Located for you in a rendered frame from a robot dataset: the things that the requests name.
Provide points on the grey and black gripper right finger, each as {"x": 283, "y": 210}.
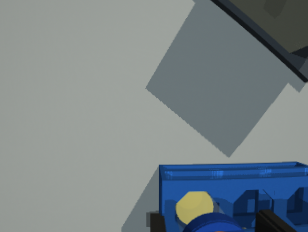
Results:
{"x": 267, "y": 221}

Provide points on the blue tube rack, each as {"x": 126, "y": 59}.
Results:
{"x": 239, "y": 184}

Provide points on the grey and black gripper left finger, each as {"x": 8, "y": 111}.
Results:
{"x": 157, "y": 222}

